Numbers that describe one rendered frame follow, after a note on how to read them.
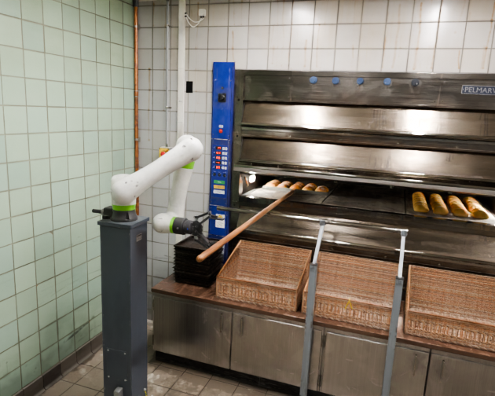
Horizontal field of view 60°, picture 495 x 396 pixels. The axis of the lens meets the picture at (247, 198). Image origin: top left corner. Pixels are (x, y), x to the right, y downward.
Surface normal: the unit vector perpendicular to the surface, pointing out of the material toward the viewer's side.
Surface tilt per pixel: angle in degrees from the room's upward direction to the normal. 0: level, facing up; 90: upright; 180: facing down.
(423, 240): 72
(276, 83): 90
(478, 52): 90
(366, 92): 90
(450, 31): 90
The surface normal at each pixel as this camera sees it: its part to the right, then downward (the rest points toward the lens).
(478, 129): -0.30, -0.17
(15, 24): 0.94, 0.11
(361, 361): -0.35, 0.19
